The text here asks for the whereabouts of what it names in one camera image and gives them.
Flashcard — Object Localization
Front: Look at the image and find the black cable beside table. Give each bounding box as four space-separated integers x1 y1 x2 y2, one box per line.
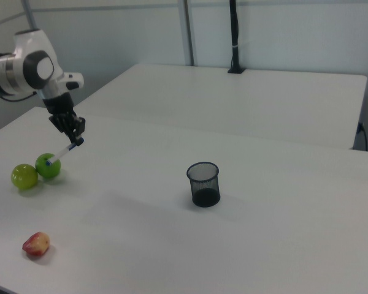
357 121 368 151

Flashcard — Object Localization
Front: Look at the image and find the red and yellow toy fruit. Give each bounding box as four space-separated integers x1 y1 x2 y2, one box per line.
21 232 51 257

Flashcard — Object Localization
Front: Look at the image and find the black pole with clamp base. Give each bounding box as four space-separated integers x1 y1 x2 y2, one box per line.
227 0 246 75

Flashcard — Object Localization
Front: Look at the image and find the black mesh pen cup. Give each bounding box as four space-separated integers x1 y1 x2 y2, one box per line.
186 162 221 208

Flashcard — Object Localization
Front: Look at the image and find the white marker with blue cap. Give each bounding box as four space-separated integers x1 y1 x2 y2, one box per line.
45 137 85 167

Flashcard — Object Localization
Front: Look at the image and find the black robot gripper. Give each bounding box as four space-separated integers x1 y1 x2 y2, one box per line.
42 91 86 146

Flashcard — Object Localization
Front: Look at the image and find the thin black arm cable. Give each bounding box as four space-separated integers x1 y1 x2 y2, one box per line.
0 91 37 102

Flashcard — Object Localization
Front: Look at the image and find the dark green apple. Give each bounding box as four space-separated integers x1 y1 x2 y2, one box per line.
34 153 62 180

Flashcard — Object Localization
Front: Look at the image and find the yellow-green apple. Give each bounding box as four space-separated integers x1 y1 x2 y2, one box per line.
11 164 39 190

